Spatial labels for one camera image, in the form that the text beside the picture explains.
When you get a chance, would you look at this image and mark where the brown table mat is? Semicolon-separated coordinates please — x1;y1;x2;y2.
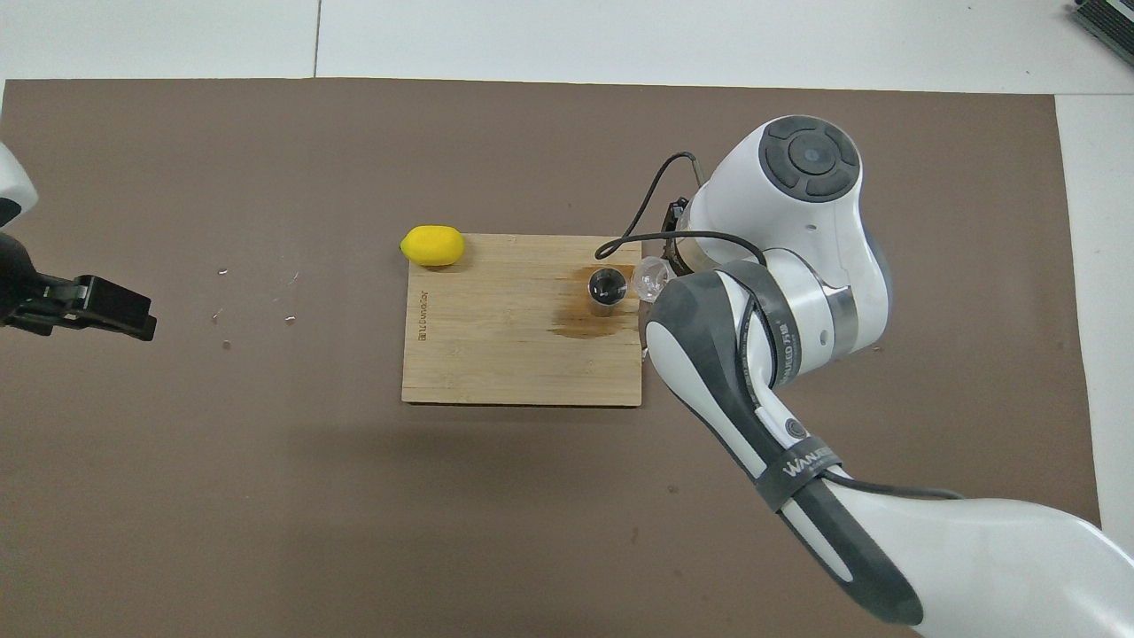
0;78;1115;638

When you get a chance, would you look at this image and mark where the wooden cutting board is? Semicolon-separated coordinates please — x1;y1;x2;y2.
401;234;652;408

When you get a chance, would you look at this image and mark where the grey ribbed device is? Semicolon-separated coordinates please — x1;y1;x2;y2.
1068;0;1134;43

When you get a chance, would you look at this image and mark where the yellow lemon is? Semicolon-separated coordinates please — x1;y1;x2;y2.
400;225;466;268

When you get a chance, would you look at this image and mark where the clear plastic cup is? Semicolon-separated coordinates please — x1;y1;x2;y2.
631;257;674;304

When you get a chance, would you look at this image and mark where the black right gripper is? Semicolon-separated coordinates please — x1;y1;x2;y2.
664;197;703;274

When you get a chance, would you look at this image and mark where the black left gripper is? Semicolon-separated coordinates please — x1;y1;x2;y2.
0;229;158;342

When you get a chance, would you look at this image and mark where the steel jigger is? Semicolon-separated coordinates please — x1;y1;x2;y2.
588;267;630;316

